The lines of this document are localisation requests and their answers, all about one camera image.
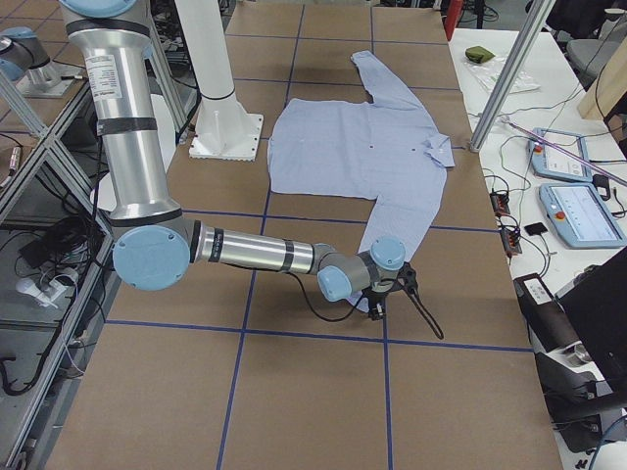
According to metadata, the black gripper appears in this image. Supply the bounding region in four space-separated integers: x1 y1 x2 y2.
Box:
364 288 390 319

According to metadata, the light blue striped shirt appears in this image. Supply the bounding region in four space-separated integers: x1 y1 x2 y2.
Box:
266 49 458 314

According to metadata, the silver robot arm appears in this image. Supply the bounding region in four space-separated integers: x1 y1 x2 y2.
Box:
61 1 410 319
1 26 50 81

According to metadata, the teach pendant near shirt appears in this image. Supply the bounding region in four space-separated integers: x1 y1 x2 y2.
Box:
528 127 593 183

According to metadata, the black monitor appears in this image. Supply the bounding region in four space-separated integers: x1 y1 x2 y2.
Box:
557 250 626 390

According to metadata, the teach pendant far side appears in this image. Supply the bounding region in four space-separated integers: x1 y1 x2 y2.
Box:
538 183 626 249

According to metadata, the pink reacher grabber stick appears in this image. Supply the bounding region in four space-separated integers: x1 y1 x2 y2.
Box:
500 117 627 187

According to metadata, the clear plastic bag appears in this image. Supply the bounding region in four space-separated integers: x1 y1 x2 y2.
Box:
467 56 542 93

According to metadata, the green fabric pouch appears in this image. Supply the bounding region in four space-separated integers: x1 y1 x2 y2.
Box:
464 46 495 65

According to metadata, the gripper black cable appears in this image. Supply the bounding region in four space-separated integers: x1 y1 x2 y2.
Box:
292 261 446 342

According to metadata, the white camera mast pedestal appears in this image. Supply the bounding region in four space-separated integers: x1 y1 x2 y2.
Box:
175 0 264 162

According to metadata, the aluminium frame post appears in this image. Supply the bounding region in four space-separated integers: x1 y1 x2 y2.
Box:
469 0 555 153

